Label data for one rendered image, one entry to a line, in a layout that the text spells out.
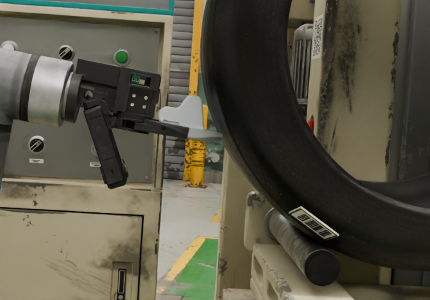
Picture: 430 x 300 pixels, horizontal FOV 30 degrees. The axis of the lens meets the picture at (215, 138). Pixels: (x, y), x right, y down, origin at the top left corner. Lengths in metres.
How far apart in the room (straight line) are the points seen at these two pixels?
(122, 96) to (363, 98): 0.49
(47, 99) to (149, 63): 0.71
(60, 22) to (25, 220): 0.43
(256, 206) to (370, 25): 0.36
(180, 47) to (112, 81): 9.30
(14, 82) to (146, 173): 0.74
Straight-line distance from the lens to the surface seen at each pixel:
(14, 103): 1.07
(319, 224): 1.00
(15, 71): 1.07
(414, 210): 1.02
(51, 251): 1.74
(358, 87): 1.38
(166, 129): 1.05
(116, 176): 1.08
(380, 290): 1.37
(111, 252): 1.73
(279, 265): 1.19
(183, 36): 10.37
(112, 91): 1.08
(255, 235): 1.35
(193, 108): 1.07
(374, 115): 1.39
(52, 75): 1.06
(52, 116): 1.07
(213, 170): 10.27
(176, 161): 10.38
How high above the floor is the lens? 1.10
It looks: 3 degrees down
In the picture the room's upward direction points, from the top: 4 degrees clockwise
